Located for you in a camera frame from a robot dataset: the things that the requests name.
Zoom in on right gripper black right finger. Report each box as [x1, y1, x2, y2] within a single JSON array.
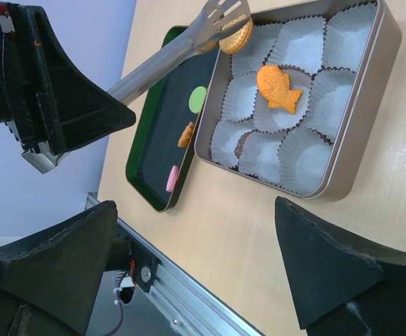
[[274, 197, 406, 335]]

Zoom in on pink round cookie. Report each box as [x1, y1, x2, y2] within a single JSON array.
[[166, 165, 179, 193]]

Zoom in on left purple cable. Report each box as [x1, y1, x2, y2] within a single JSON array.
[[104, 300, 125, 336]]

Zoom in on orange round sandwich cookie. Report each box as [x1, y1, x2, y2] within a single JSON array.
[[218, 18, 253, 55]]

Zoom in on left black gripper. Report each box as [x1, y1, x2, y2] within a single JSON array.
[[0, 3, 136, 165]]

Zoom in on metal serving tongs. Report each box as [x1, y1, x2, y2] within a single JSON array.
[[21, 1, 251, 174]]

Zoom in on orange fish cookie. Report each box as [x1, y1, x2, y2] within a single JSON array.
[[256, 65, 303, 114]]

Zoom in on white paper cookie cups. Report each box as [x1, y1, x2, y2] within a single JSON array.
[[209, 2, 377, 196]]

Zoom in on small orange shaped cookie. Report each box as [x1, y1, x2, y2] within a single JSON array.
[[177, 122, 195, 148]]

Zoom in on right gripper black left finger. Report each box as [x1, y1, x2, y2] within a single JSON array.
[[0, 201, 118, 335]]

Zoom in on aluminium frame rail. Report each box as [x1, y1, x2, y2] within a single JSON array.
[[85, 191, 277, 336]]

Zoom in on green round cookie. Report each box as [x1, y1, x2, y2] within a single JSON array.
[[188, 86, 207, 114]]

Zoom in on dark green metal tray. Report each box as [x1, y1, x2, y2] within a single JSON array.
[[125, 24, 221, 214]]

